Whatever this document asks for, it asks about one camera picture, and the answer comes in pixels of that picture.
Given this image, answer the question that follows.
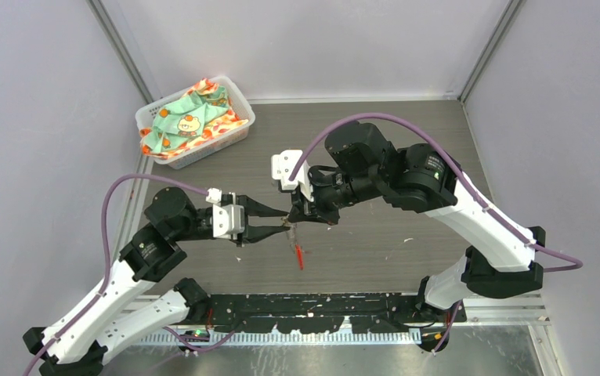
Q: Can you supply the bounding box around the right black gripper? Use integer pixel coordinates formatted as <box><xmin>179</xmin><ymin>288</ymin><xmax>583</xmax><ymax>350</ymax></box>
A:
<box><xmin>287</xmin><ymin>165</ymin><xmax>383</xmax><ymax>225</ymax></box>

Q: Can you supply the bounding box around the red keyring with metal chain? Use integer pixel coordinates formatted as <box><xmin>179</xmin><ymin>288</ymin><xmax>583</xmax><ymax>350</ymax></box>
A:
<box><xmin>282</xmin><ymin>216</ymin><xmax>305</xmax><ymax>271</ymax></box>

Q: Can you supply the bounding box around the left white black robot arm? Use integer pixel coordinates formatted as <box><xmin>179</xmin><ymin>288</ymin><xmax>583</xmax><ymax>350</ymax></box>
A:
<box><xmin>23</xmin><ymin>187</ymin><xmax>287</xmax><ymax>375</ymax></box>

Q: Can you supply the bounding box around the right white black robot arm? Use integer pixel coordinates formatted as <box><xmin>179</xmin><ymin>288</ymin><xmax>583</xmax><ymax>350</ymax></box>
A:
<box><xmin>271</xmin><ymin>121</ymin><xmax>544</xmax><ymax>322</ymax></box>

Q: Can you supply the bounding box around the white plastic basket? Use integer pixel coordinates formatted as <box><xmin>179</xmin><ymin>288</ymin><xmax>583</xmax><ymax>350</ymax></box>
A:
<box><xmin>135</xmin><ymin>75</ymin><xmax>256</xmax><ymax>171</ymax></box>

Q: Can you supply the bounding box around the colourful patterned cloth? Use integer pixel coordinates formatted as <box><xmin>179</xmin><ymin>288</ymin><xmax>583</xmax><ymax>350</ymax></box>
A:
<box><xmin>139</xmin><ymin>78</ymin><xmax>250</xmax><ymax>158</ymax></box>

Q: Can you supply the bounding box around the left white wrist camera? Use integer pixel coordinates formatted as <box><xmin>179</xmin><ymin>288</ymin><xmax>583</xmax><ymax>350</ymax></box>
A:
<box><xmin>205</xmin><ymin>188</ymin><xmax>237</xmax><ymax>207</ymax></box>

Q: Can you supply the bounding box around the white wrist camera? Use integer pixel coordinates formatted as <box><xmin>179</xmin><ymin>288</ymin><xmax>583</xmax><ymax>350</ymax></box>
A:
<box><xmin>205</xmin><ymin>188</ymin><xmax>237</xmax><ymax>207</ymax></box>
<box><xmin>271</xmin><ymin>150</ymin><xmax>314</xmax><ymax>202</ymax></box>

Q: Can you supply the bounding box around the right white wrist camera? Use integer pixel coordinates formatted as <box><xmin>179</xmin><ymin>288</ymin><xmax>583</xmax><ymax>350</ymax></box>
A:
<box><xmin>271</xmin><ymin>150</ymin><xmax>314</xmax><ymax>202</ymax></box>

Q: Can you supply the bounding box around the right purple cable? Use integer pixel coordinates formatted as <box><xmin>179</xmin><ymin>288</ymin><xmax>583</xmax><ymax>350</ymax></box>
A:
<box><xmin>288</xmin><ymin>113</ymin><xmax>584</xmax><ymax>354</ymax></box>

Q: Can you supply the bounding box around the purple cable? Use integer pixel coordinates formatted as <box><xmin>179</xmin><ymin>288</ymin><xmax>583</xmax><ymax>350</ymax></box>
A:
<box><xmin>288</xmin><ymin>113</ymin><xmax>584</xmax><ymax>354</ymax></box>
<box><xmin>22</xmin><ymin>173</ymin><xmax>248</xmax><ymax>376</ymax></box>

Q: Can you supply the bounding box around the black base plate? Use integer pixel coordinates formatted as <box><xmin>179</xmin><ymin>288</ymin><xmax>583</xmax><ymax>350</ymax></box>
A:
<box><xmin>180</xmin><ymin>292</ymin><xmax>466</xmax><ymax>334</ymax></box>

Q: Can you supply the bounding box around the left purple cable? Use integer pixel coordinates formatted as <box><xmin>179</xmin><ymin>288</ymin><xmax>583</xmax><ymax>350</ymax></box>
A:
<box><xmin>22</xmin><ymin>173</ymin><xmax>248</xmax><ymax>376</ymax></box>

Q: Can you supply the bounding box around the aluminium front rail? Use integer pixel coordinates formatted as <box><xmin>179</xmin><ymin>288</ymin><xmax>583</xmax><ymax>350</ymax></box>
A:
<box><xmin>119</xmin><ymin>296</ymin><xmax>550</xmax><ymax>351</ymax></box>

